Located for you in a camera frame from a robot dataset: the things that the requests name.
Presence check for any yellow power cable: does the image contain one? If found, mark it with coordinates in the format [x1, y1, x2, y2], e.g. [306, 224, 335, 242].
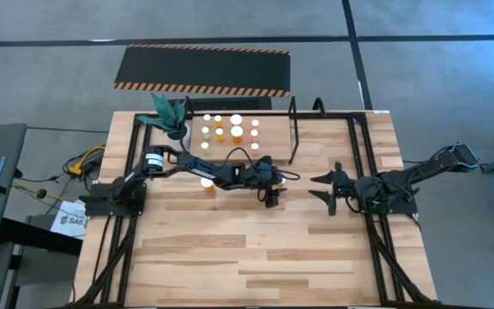
[67, 145, 106, 177]

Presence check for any potted snake plant white pot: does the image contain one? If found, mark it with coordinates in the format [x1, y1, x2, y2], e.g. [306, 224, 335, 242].
[136, 92, 190, 142]

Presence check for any black hazard-striped floor mat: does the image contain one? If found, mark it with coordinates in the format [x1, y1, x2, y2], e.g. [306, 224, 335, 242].
[112, 42, 292, 99]

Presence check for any black curved hook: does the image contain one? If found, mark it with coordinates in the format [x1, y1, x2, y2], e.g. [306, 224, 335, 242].
[312, 97, 327, 118]

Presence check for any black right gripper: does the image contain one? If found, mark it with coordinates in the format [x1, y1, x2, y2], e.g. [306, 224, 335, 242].
[307, 161, 362, 217]

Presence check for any black side table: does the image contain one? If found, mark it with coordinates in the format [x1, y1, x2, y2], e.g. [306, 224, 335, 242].
[0, 216, 84, 257]

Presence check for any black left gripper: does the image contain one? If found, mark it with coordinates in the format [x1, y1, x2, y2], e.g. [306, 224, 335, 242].
[242, 154, 289, 210]

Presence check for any white printed paper sheet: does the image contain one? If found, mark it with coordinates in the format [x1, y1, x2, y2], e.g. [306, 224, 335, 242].
[50, 199, 88, 240]

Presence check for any wooden shelf black wire frame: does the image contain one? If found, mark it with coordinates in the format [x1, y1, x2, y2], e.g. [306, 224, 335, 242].
[182, 94, 302, 167]

